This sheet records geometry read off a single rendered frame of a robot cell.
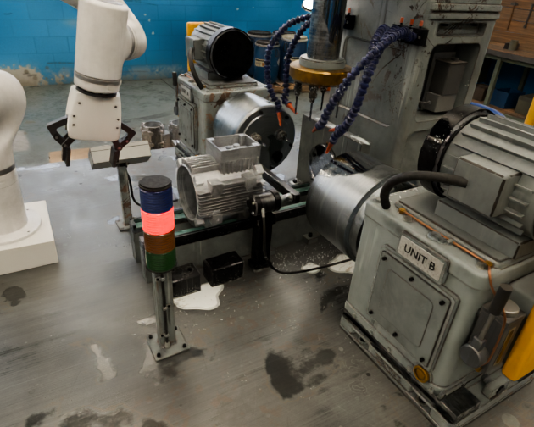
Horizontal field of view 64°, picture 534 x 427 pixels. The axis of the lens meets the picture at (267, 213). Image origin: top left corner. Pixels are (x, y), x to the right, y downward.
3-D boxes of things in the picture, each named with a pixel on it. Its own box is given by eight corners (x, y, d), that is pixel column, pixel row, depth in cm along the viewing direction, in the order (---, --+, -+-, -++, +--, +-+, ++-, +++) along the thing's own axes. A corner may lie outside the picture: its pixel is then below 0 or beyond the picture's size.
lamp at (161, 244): (169, 235, 89) (168, 216, 86) (180, 250, 84) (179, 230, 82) (141, 241, 86) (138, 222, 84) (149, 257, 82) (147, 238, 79)
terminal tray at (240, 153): (242, 155, 128) (243, 132, 124) (260, 169, 120) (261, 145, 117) (205, 161, 122) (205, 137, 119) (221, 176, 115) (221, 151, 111)
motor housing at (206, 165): (235, 195, 139) (236, 139, 129) (264, 223, 125) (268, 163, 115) (175, 207, 129) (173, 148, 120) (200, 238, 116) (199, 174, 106)
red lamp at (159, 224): (168, 216, 86) (167, 196, 84) (179, 230, 82) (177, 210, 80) (138, 222, 84) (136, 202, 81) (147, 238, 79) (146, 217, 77)
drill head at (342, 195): (350, 208, 136) (364, 134, 124) (455, 284, 106) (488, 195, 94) (283, 225, 125) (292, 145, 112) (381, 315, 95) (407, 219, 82)
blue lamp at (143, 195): (167, 196, 84) (165, 175, 82) (177, 210, 80) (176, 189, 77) (136, 202, 81) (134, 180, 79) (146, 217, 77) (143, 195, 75)
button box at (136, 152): (147, 162, 136) (143, 146, 137) (152, 155, 130) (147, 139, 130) (91, 170, 129) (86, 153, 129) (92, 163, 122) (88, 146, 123)
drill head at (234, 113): (251, 139, 185) (254, 80, 172) (297, 172, 158) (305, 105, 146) (197, 146, 173) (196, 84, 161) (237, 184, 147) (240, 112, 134)
